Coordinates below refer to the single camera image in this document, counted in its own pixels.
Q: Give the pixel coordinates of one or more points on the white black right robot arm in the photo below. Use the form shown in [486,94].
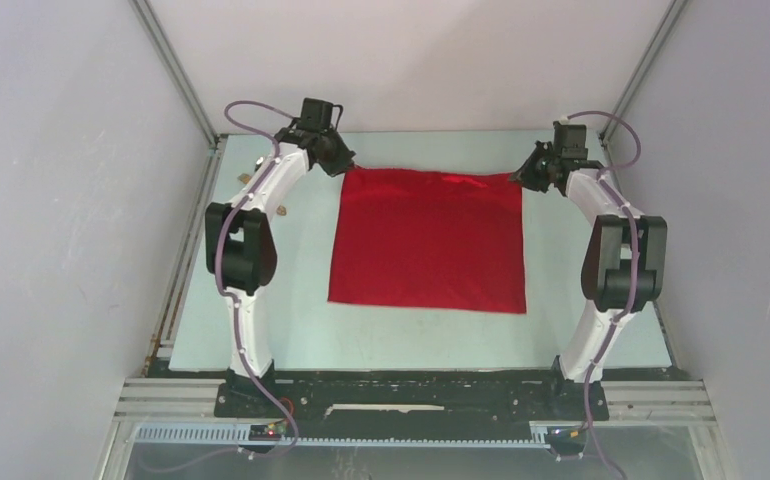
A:
[624,262]

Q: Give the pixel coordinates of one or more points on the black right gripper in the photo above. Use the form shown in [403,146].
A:
[525,175]

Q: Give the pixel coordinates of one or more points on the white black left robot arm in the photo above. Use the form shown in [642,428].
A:
[241,253]

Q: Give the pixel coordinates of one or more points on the aluminium frame post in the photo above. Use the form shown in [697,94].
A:
[652,51]
[152,25]

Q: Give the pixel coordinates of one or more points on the left aluminium frame post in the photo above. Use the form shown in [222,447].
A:
[152,25]

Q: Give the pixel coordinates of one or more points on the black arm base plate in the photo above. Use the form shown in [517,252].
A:
[437,405]

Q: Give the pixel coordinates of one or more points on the red satin napkin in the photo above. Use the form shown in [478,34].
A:
[426,239]

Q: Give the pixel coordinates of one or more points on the white slotted cable duct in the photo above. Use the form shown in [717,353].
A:
[239,435]

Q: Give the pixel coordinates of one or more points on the gold fork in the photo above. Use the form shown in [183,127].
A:
[245,178]

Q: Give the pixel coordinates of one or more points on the right aluminium frame post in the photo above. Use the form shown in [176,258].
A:
[652,51]

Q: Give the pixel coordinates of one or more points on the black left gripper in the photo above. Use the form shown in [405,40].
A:
[342,160]

